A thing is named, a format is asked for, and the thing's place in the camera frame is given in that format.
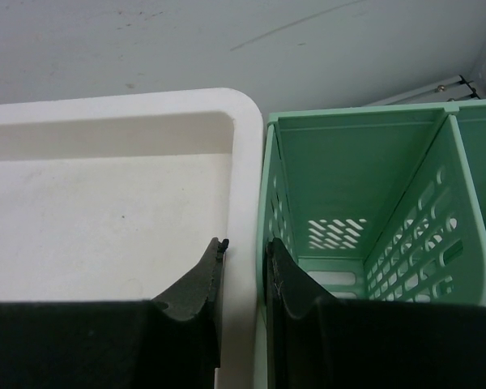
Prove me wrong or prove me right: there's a white three-drawer storage box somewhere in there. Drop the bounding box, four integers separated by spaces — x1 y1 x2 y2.
0 88 263 388

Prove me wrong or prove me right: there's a green plastic file organizer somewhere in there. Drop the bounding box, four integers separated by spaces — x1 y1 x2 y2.
254 100 486 388

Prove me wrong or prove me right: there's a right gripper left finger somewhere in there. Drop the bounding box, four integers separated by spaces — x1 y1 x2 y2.
152 237 229 388

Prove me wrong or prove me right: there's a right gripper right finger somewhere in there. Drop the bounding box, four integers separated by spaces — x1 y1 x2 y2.
266 237 340 388

